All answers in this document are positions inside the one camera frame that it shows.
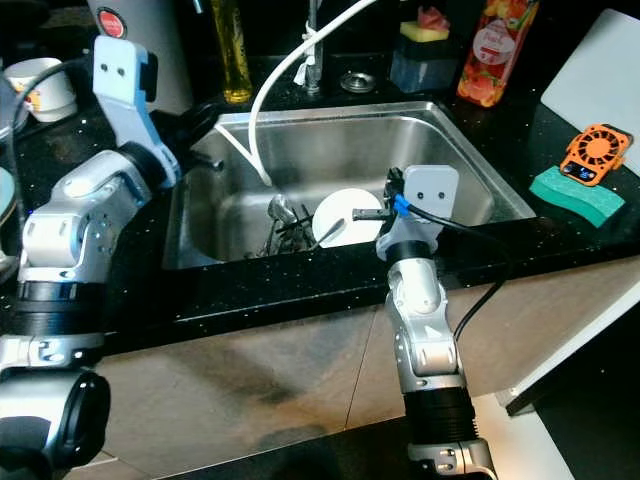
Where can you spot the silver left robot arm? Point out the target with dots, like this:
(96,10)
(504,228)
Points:
(80,220)

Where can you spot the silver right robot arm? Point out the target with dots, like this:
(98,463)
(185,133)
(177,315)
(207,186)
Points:
(425,320)

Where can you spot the white bowl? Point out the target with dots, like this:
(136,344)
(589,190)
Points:
(345,215)

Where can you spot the small spoon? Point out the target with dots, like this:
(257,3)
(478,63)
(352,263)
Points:
(328,235)

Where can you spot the yellow oil bottle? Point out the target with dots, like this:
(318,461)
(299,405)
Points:
(235,60)

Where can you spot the stainless steel sink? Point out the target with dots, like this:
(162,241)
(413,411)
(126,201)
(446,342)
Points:
(460,150)

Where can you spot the metal utensil bundle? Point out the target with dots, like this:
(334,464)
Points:
(285,230)

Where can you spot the round metal drain cap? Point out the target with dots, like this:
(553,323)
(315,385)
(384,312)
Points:
(357,82)

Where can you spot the grey water filter tumbler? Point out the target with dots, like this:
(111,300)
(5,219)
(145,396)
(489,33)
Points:
(150,20)

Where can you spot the dark sponge holder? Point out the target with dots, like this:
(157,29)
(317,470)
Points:
(420,65)

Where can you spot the metal faucet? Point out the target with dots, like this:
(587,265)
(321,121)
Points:
(315,40)

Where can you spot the white printed cup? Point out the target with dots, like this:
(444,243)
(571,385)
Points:
(45,90)

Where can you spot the yellow sponge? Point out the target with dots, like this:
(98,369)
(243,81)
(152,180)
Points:
(420,32)

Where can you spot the orange dish soap bottle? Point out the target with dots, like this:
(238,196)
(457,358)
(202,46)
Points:
(495,55)

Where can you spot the green sponge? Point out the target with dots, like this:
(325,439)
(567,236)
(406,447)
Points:
(570,195)

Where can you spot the pink scrubber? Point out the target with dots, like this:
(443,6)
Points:
(432,17)

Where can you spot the teal plate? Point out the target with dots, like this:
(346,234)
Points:
(6,195)

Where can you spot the small orange fan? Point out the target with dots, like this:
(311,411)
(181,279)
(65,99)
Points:
(597,152)

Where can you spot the beige base cabinet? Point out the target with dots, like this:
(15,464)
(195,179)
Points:
(260,370)

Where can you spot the white cutting board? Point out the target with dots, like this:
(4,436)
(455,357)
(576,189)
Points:
(600,80)

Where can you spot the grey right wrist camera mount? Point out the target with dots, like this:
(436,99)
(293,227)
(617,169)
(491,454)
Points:
(430,190)

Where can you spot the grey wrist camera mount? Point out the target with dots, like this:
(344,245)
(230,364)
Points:
(430,190)
(125,90)

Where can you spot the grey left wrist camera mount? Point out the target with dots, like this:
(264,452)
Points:
(125,90)

